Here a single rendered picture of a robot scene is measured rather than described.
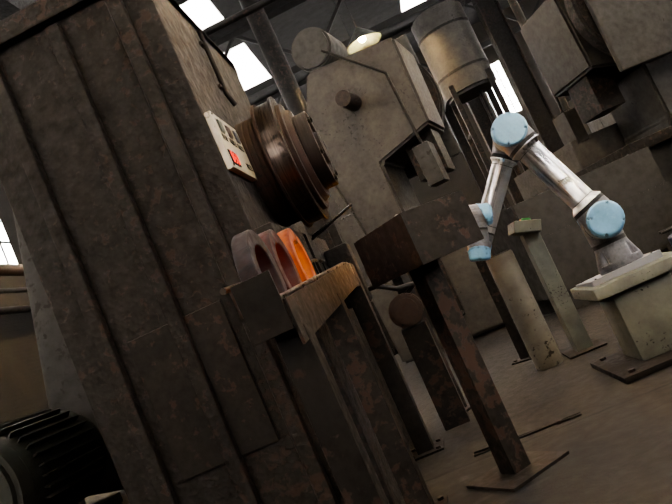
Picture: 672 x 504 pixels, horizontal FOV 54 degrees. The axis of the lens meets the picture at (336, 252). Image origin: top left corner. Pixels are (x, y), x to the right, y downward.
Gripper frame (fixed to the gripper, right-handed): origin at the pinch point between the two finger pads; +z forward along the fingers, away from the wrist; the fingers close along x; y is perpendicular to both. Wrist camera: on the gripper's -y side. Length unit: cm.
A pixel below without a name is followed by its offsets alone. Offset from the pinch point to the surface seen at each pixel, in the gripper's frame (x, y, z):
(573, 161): -355, 67, -142
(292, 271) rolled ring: 86, -13, 17
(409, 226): 70, -4, -9
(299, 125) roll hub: 14.1, 37.7, 25.1
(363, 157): -266, 77, 28
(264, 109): 18, 44, 36
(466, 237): 61, -8, -23
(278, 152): 24.6, 27.4, 30.9
